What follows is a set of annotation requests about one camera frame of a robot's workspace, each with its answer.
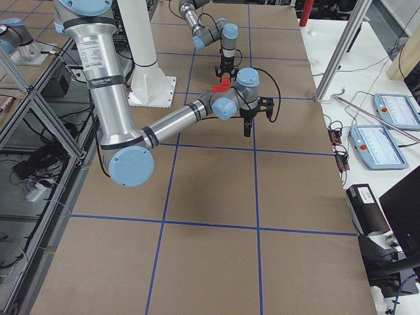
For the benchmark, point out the red block placed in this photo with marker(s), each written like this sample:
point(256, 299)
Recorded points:
point(219, 88)
point(225, 82)

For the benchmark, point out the red cylinder object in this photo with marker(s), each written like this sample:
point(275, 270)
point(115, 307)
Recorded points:
point(308, 4)

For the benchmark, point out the black monitor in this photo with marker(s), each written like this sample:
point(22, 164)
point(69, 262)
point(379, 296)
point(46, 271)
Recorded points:
point(400, 205)

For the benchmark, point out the white camera stand column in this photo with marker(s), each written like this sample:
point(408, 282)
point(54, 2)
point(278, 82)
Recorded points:
point(136, 22)

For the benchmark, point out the far blue teach pendant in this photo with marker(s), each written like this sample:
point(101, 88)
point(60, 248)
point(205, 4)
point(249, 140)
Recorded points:
point(398, 110)

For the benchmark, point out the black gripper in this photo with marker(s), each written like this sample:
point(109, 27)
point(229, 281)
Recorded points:
point(227, 62)
point(246, 114)

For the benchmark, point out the blue teach pendant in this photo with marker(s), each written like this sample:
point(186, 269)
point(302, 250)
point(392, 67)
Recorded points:
point(398, 110)
point(376, 148)

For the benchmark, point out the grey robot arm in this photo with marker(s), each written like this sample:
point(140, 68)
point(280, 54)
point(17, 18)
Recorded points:
point(222, 31)
point(126, 149)

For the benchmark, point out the black box white label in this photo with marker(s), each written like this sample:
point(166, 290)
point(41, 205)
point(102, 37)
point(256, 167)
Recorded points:
point(366, 213)

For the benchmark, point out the near blue teach pendant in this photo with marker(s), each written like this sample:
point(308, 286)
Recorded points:
point(376, 148)

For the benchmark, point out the aluminium side frame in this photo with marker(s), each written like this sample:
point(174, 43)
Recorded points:
point(46, 135)

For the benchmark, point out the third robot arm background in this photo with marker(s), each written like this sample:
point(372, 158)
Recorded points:
point(14, 34)

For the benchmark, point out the aluminium frame post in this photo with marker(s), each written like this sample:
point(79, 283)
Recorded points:
point(360, 9)

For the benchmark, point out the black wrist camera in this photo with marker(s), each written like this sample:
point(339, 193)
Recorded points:
point(266, 105)

